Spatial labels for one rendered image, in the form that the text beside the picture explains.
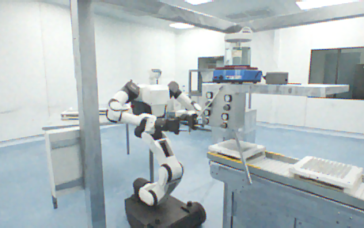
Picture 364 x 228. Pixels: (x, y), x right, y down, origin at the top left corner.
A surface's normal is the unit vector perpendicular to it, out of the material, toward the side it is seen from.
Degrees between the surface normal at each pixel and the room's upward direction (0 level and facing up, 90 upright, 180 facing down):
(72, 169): 90
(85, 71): 90
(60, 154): 90
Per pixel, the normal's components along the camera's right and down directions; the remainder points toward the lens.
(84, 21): 0.69, 0.12
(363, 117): -0.61, 0.13
